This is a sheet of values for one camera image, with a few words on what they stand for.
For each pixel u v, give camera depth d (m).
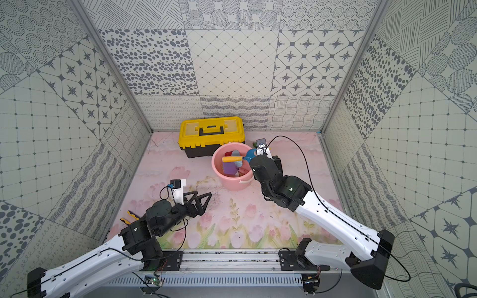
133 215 0.86
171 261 0.73
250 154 0.72
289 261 0.73
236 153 0.95
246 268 0.73
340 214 0.43
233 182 0.82
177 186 0.64
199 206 0.64
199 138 0.95
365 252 0.38
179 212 0.64
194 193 0.76
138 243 0.53
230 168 0.89
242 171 0.94
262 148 0.55
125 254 0.50
